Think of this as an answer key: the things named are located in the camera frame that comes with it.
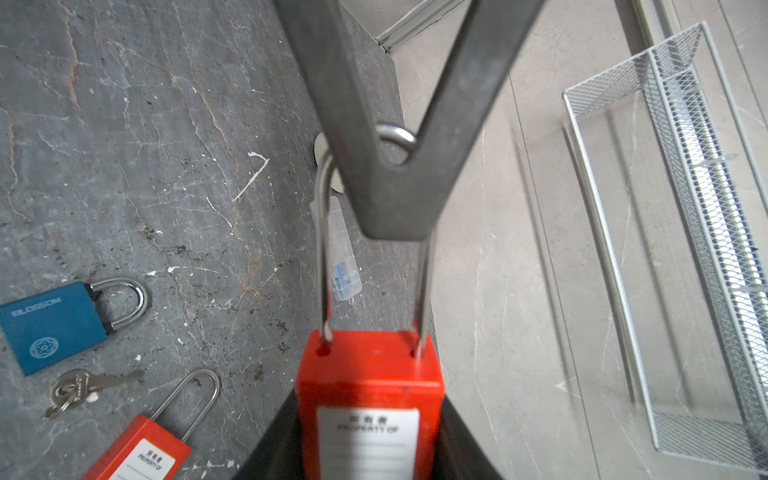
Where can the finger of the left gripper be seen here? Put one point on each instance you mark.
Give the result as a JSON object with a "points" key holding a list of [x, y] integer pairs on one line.
{"points": [[319, 40], [489, 39]]}

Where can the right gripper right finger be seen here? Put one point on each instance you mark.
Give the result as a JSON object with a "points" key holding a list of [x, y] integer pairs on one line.
{"points": [[458, 456]]}

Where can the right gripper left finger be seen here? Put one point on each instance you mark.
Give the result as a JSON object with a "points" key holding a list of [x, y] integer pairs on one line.
{"points": [[277, 454]]}

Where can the red padlock long shackle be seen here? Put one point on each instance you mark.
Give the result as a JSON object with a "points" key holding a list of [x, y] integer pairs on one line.
{"points": [[369, 401]]}

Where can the blue padlock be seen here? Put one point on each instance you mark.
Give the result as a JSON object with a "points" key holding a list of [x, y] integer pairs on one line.
{"points": [[48, 327]]}

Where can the silver hex key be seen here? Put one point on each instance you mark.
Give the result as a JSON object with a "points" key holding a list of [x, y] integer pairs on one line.
{"points": [[255, 175]]}

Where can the white wire basket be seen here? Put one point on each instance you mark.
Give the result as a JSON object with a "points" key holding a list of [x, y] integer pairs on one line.
{"points": [[677, 201]]}

